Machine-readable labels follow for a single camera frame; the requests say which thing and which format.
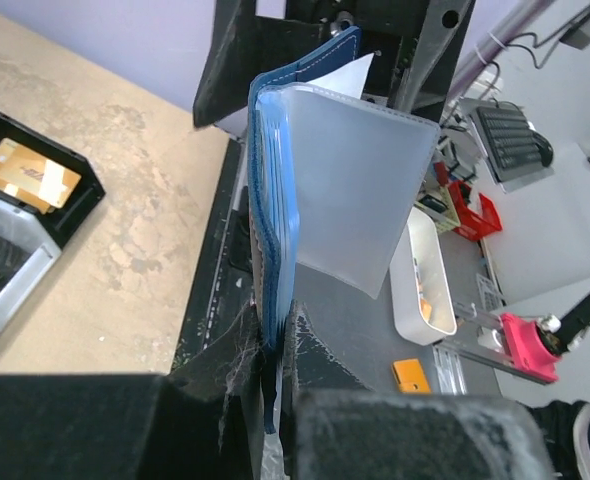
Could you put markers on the white middle bin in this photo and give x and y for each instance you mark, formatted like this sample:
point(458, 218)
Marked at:
point(24, 230)

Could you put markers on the pile of gold cards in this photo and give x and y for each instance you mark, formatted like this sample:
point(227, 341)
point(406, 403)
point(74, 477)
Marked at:
point(33, 178)

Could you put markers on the black bin with gold cards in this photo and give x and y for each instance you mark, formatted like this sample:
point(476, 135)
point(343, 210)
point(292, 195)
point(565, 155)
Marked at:
point(63, 223)

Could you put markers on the black keyboard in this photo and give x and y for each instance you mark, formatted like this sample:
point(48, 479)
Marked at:
point(510, 140)

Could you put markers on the orange small box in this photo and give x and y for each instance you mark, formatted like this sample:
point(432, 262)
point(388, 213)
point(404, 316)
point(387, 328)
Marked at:
point(410, 377)

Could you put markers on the pink fixture block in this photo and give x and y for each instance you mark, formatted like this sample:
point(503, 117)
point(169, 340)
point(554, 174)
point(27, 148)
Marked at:
point(527, 351)

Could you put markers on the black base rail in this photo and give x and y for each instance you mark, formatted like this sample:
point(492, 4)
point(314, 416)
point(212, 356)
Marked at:
point(223, 279)

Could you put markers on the blue leather card holder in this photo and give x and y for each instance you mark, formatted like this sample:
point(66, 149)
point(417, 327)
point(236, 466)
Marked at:
point(331, 180)

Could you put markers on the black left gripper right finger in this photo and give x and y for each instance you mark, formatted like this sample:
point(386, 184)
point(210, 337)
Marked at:
point(334, 427)

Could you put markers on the white oblong tray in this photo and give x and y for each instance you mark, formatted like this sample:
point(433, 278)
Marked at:
point(422, 307)

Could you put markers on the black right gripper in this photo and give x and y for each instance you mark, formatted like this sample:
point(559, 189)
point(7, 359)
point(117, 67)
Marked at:
point(416, 46)

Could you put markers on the green perforated basket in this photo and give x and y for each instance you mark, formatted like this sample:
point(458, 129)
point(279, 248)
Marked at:
point(439, 206)

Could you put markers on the red plastic basket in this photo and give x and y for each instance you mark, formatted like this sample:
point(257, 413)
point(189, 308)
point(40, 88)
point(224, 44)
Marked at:
point(477, 214)

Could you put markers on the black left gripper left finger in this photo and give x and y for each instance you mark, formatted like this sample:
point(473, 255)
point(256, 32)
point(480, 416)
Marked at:
point(202, 421)

